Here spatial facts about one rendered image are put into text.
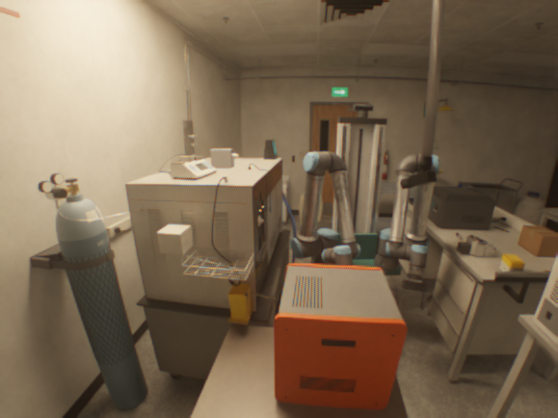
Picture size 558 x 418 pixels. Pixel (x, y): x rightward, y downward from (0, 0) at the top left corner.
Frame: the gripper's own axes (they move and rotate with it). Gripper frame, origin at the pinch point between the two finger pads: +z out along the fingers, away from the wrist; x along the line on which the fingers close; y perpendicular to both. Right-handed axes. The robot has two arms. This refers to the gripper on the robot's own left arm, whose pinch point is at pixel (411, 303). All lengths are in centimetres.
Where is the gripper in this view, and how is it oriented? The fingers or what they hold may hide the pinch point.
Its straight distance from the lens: 171.0
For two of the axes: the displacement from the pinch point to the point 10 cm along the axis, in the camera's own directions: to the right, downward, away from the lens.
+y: -1.2, -1.2, -9.9
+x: 9.8, 1.6, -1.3
